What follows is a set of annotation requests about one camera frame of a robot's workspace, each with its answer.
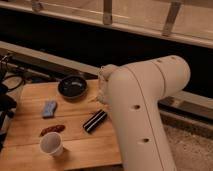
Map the dark round bowl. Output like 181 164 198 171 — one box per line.
58 75 87 99

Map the metal window bracket right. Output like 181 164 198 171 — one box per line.
162 0 182 36

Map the black white striped eraser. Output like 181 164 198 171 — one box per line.
83 109 107 133

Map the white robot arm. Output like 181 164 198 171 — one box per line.
97 55 190 171

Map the metal window bracket left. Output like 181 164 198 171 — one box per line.
31 0 43 12

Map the black equipment with cables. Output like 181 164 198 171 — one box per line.
0 53 25 152

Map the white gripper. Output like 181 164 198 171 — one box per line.
89 80 108 104

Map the metal window bracket middle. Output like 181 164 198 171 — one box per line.
102 0 113 25

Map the metal window bracket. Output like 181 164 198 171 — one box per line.
31 0 43 12
102 0 113 25
162 0 182 36

